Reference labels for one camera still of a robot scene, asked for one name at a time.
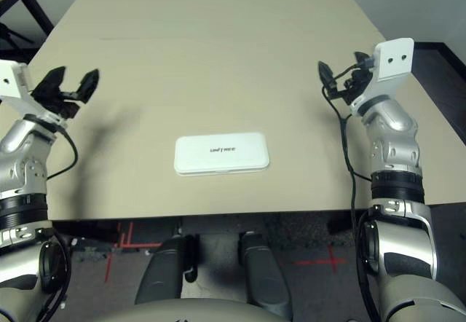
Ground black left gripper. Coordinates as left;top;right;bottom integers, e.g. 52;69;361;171
31;66;101;119

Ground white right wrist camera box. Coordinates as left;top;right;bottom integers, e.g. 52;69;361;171
349;37;415;116

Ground white plastic pencil case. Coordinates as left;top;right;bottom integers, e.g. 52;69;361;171
173;131;271;177

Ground grey robot left leg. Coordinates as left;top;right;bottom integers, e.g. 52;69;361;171
135;234;201;305

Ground grey robot leg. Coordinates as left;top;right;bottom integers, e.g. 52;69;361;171
238;231;294;319
135;234;201;305

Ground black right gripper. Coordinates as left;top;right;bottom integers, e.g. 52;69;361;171
317;51;372;106

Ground grey robot right leg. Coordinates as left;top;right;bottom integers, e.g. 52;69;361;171
238;231;294;319

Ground red floor tape corner lines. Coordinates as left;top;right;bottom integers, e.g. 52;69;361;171
105;221;163;283

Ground grey robot torso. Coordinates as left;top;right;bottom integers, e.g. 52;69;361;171
108;298;288;322

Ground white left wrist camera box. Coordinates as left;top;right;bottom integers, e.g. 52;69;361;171
0;59;61;122

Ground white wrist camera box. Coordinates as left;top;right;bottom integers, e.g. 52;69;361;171
0;59;61;122
349;37;415;116

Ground black tripod stand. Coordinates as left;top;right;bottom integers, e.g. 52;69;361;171
0;21;37;52

